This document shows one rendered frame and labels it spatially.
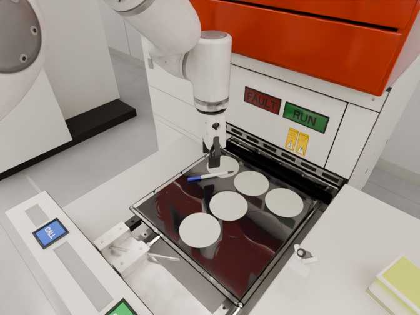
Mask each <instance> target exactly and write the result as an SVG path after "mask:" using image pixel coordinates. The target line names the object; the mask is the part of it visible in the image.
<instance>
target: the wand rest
mask: <svg viewBox="0 0 420 315"><path fill-rule="evenodd" d="M294 247H295V250H296V252H297V250H298V249H299V248H302V247H301V246H300V245H298V244H295V245H294ZM296 255H297V253H296ZM297 259H298V260H300V261H302V262H303V263H304V264H310V265H311V266H312V267H314V265H315V264H316V263H320V259H319V258H318V257H311V258H307V259H304V258H301V257H299V256H298V255H297ZM297 259H295V258H294V259H293V261H292V263H291V264H290V265H289V267H288V269H287V272H286V275H285V277H284V281H283V283H282V286H281V288H280V290H281V291H282V292H283V293H285V294H286V295H287V296H289V297H290V298H291V299H292V300H294V301H295V299H296V298H297V296H298V294H299V293H300V291H301V289H302V287H303V285H304V282H305V280H306V278H307V276H308V274H309V272H310V270H311V269H309V268H308V267H307V266H305V265H304V264H303V263H301V262H300V261H298V260H297Z"/></svg>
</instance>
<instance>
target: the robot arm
mask: <svg viewBox="0 0 420 315"><path fill-rule="evenodd" d="M103 1H104V2H105V3H106V4H107V5H109V6H110V7H111V8H112V9H113V10H115V11H116V12H117V13H118V14H119V15H120V16H121V17H122V18H123V19H125V20H126V21H127V22H128V23H129V24H130V25H131V26H132V27H134V28H135V29H136V30H137V31H139V32H140V33H141V34H142V35H143V36H144V37H145V38H146V39H148V40H149V42H148V53H149V56H150V57H151V59H152V60H153V61H154V62H155V63H156V64H157V65H159V66H160V67H161V68H163V69H164V70H165V71H167V72H168V73H169V74H172V75H173V76H176V77H178V78H181V79H185V80H188V81H190V82H191V84H192V86H193V96H194V106H195V107H196V110H197V111H198V112H199V124H200V130H201V134H202V140H203V142H202V151H203V153H209V156H208V167H209V169H211V168H218V167H220V160H221V149H220V145H221V147H222V148H225V147H226V119H225V113H224V112H225V110H226V109H227V107H228V105H229V87H230V73H231V49H232V37H231V36H230V35H229V34H228V33H226V32H222V31H201V23H200V20H199V18H198V15H197V13H196V11H195V9H194V8H193V6H192V4H191V3H190V2H189V0H103ZM47 49H48V30H47V26H46V21H45V18H44V16H43V13H42V11H41V8H40V7H39V4H38V2H37V0H0V121H1V120H2V119H3V118H5V117H6V116H7V115H8V114H9V113H10V112H11V111H12V110H13V109H14V108H15V107H16V106H17V105H18V104H19V103H20V102H21V100H22V99H23V98H24V96H25V95H26V94H27V93H28V91H29V90H30V89H31V87H32V86H33V84H34V82H35V80H36V79H37V77H38V76H39V73H40V72H41V69H42V67H43V64H44V61H45V58H46V54H47ZM219 143H220V144H219ZM214 149H215V153H212V152H213V151H214Z"/></svg>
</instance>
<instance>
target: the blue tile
mask: <svg viewBox="0 0 420 315"><path fill-rule="evenodd" d="M63 233H65V230H64V229H63V228H62V227H61V226H60V224H59V223H58V222H57V221H54V222H53V223H52V224H50V225H48V226H46V227H45V228H44V229H42V230H40V231H38V232H37V233H36V236H37V237H38V238H39V240H40V241H41V242H42V244H43V245H44V246H45V245H46V244H48V243H50V242H51V241H52V240H54V239H56V238H57V237H58V236H60V235H62V234H63Z"/></svg>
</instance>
